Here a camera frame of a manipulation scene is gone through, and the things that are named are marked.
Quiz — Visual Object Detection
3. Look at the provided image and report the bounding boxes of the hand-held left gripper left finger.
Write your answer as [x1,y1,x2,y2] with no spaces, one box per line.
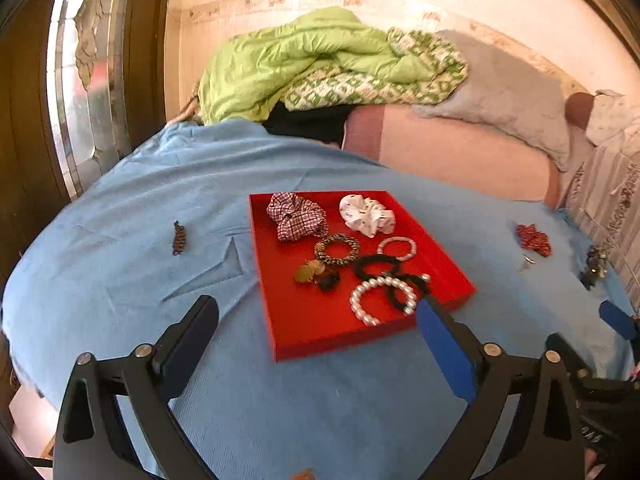
[52,294,221,480]

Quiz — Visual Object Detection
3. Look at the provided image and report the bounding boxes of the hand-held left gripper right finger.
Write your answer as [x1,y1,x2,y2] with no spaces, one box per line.
[415,296,586,480]

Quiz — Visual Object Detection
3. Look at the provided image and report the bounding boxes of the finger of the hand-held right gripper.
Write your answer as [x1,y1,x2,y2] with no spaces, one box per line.
[599,300,639,341]

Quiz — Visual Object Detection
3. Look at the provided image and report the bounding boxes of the black hair tie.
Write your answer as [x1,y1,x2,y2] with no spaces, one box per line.
[384,274,431,312]
[355,254,399,281]

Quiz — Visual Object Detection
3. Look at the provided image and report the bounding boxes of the large white pearl bracelet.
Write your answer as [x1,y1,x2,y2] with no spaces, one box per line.
[349,274,431,327]

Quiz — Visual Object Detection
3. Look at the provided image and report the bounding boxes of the red tray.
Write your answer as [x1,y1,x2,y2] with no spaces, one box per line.
[248,190,477,363]

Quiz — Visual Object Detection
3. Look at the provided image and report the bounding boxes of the small translucent bead bracelet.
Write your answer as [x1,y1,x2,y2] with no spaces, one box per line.
[377,236,417,261]

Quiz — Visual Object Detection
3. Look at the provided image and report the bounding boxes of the leopard print scrunchie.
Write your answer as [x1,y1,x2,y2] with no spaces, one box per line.
[314,233,361,266]

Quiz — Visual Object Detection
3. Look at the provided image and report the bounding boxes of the dark metal jewelry piece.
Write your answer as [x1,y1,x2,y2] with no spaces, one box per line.
[580,245,609,291]

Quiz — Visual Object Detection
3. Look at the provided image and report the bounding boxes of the red patterned scrunchie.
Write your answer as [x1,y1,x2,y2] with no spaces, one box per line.
[516,223,552,256]

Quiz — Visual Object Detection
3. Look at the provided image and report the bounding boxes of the light blue blanket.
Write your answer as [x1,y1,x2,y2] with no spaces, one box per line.
[0,122,637,480]

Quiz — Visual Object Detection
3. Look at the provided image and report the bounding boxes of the striped floral cloth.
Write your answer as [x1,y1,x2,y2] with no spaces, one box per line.
[564,144,640,307]

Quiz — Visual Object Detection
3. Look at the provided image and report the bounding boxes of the white dotted scrunchie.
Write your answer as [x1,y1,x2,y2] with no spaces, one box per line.
[339,194,396,239]

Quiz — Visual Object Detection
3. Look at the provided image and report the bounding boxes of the red plaid scrunchie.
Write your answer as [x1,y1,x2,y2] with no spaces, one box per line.
[266,193,328,242]

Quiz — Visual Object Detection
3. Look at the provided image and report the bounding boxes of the pink mattress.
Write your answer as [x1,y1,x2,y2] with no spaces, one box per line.
[342,105,567,209]

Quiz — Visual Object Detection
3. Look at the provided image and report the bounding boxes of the white floral pillow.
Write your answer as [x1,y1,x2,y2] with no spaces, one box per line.
[585,89,640,147]

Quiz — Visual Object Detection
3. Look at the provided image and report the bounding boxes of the brown pillow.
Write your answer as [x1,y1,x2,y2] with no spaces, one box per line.
[565,92,597,129]

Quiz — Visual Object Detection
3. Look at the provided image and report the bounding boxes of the black cloth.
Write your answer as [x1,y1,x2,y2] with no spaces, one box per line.
[262,104,359,146]

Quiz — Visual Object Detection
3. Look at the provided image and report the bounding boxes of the grey blanket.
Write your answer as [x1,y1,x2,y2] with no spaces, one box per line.
[410,30,597,172]

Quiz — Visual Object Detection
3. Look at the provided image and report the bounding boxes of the green quilt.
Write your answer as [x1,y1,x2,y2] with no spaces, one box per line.
[197,6,469,126]

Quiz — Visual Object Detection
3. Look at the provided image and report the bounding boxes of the mirrored window frame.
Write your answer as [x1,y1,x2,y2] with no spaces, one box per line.
[46,0,137,197]

